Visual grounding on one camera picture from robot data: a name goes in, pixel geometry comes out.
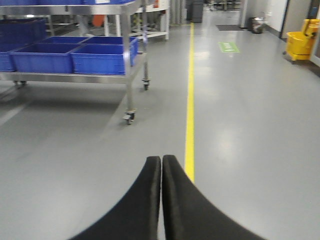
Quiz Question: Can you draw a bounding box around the blue bin on cart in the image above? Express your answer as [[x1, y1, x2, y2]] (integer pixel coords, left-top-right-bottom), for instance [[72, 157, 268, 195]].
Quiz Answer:
[[70, 44, 126, 76], [10, 43, 80, 74]]

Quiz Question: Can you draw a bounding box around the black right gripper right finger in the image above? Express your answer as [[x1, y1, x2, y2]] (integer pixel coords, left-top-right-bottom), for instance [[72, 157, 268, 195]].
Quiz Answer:
[[162, 155, 261, 240]]

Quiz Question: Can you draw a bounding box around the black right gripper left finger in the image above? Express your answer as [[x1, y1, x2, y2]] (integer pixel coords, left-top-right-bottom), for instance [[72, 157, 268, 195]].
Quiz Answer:
[[72, 156, 161, 240]]

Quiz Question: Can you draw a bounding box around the yellow mop bucket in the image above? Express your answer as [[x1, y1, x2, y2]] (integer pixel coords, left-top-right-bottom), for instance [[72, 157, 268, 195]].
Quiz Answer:
[[282, 18, 320, 64]]

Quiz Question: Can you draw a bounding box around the stainless steel wheeled cart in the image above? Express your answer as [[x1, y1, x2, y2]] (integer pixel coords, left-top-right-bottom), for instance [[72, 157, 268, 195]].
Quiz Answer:
[[0, 0, 153, 125]]

